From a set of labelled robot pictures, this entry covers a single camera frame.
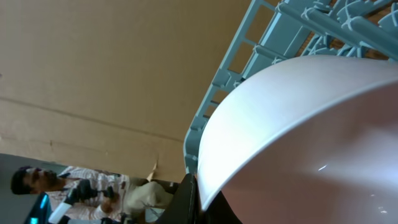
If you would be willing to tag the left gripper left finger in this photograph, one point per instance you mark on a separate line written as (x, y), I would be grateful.
(182, 209)

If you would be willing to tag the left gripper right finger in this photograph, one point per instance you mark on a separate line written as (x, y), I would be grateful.
(219, 212)

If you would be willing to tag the pink-white small bowl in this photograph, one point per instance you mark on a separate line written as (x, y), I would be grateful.
(309, 140)

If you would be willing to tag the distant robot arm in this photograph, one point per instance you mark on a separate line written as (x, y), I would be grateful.
(86, 194)

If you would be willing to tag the person in checked shirt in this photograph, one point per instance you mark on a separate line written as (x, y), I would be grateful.
(104, 194)

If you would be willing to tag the grey dish rack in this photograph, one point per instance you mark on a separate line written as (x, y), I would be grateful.
(271, 34)

